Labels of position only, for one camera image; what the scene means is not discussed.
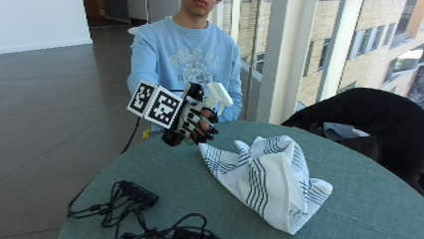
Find white cube with black markers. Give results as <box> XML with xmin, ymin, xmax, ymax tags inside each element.
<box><xmin>126</xmin><ymin>80</ymin><xmax>185</xmax><ymax>129</ymax></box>

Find the person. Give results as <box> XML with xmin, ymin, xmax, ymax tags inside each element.
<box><xmin>126</xmin><ymin>0</ymin><xmax>243</xmax><ymax>133</ymax></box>

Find white blue-striped cloth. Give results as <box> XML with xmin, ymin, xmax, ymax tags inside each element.
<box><xmin>198</xmin><ymin>134</ymin><xmax>333</xmax><ymax>236</ymax></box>

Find wide white window pillar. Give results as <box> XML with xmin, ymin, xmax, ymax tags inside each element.
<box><xmin>254</xmin><ymin>0</ymin><xmax>311</xmax><ymax>125</ymax></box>

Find grey white cloth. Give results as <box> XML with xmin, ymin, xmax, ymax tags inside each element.
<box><xmin>322</xmin><ymin>121</ymin><xmax>371</xmax><ymax>141</ymax></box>

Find black power adapter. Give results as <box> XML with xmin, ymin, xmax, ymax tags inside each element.
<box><xmin>171</xmin><ymin>226</ymin><xmax>210</xmax><ymax>239</ymax></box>

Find slim white window pillar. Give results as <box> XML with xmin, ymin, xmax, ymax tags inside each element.
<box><xmin>314</xmin><ymin>0</ymin><xmax>365</xmax><ymax>103</ymax></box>

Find black jacket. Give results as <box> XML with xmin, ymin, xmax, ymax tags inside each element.
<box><xmin>280</xmin><ymin>87</ymin><xmax>424</xmax><ymax>197</ymax></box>

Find beige building outside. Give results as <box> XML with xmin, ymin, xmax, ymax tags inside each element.
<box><xmin>236</xmin><ymin>0</ymin><xmax>424</xmax><ymax>107</ymax></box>

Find black glove cable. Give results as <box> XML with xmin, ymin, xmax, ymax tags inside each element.
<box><xmin>119</xmin><ymin>117</ymin><xmax>142</xmax><ymax>155</ymax></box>

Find black cable hub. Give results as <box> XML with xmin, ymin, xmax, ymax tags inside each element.
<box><xmin>118</xmin><ymin>179</ymin><xmax>161</xmax><ymax>209</ymax></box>

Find black looped cable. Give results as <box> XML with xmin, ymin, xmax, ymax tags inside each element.
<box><xmin>118</xmin><ymin>212</ymin><xmax>222</xmax><ymax>239</ymax></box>

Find black hub cables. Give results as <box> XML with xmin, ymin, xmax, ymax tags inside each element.
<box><xmin>66</xmin><ymin>180</ymin><xmax>150</xmax><ymax>231</ymax></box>

